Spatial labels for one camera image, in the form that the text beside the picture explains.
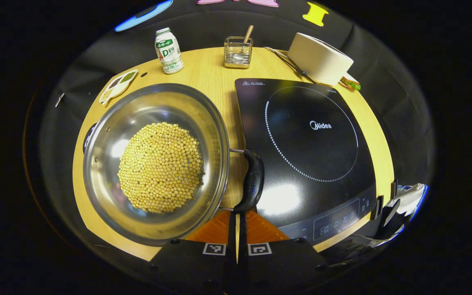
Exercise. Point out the pile of yellow soybeans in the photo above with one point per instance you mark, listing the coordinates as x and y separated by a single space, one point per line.
160 168

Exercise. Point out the white drink bottle green label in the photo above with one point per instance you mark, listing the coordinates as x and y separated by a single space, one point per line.
169 51

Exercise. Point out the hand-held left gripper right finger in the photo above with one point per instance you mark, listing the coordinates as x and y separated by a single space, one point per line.
243 233

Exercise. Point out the small silver clip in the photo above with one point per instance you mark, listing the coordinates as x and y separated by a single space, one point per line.
59 99

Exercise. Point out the sandwich with lettuce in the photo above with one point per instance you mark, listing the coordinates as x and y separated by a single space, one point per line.
350 82

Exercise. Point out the black induction cooktop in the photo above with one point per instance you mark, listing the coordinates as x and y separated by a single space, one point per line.
301 164

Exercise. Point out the black backdrop cloth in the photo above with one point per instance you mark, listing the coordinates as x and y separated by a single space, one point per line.
203 28

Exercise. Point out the white divided bean dish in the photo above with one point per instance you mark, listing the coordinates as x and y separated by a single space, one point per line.
118 87

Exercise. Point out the stainless steel pot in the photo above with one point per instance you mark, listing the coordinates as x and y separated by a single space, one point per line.
109 176

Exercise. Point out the white toaster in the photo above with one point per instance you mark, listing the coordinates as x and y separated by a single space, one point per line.
318 57

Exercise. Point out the white crumpled cloth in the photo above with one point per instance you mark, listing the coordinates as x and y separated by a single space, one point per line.
412 196

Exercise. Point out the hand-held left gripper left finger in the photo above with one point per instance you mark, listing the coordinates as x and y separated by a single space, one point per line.
232 233

